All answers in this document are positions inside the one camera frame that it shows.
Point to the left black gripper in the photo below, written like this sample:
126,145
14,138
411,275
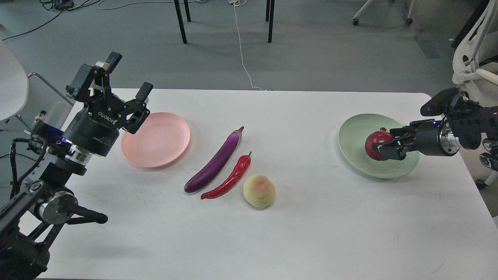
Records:
95,128

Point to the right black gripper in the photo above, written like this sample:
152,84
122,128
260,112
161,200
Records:
431,138

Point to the red pomegranate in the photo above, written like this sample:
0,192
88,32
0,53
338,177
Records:
380,136

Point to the purple eggplant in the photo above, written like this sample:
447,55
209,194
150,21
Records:
204,176

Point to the red chili pepper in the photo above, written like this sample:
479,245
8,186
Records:
237,173

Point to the yellow-pink peach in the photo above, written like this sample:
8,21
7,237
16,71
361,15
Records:
259,191

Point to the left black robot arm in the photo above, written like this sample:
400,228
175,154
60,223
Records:
41,203

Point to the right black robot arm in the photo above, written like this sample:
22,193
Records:
454,121

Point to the green plate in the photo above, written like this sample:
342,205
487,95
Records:
351,140

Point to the pink plate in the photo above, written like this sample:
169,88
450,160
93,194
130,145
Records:
160,140

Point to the white chair left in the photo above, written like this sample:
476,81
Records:
15,89

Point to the black table leg left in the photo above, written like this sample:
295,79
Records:
180,17

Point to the black table leg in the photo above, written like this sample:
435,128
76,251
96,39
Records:
180,17
269,18

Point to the white office chair right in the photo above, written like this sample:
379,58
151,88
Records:
474,68

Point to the white chair base with casters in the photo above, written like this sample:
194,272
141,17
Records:
378,11

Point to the black table leg right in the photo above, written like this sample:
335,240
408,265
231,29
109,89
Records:
269,18

